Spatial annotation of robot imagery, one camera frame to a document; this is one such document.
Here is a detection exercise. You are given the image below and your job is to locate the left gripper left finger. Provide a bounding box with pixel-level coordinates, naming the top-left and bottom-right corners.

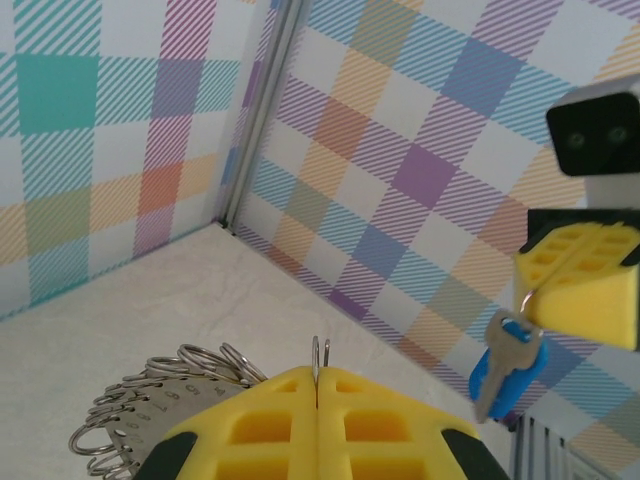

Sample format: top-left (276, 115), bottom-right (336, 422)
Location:
top-left (142, 365), bottom-right (321, 480)

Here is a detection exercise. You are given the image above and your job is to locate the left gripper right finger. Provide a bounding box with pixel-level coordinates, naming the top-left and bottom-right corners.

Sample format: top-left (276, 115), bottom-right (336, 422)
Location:
top-left (318, 367), bottom-right (484, 480)

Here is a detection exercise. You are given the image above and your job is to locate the silver key with blue cap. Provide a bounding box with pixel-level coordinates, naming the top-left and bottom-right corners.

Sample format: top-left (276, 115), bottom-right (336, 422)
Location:
top-left (468, 292), bottom-right (551, 425)

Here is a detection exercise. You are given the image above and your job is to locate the silver split ring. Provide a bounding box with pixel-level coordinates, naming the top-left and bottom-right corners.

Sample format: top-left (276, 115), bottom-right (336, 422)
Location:
top-left (310, 335), bottom-right (333, 401)

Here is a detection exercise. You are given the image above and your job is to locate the numbered metal key ring holder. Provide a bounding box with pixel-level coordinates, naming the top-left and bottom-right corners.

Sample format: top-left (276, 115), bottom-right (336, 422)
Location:
top-left (68, 342), bottom-right (271, 480)

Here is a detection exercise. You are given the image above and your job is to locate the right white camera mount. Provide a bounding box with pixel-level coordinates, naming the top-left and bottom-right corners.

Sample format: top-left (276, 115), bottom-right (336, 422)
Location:
top-left (583, 172), bottom-right (640, 212)

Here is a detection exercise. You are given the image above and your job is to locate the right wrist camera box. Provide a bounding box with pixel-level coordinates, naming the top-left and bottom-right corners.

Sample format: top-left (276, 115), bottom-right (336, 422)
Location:
top-left (545, 81), bottom-right (640, 177)

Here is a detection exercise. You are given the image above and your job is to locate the aluminium frame post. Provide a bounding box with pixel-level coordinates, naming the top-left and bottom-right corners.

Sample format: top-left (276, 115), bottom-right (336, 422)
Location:
top-left (214, 0), bottom-right (311, 236)

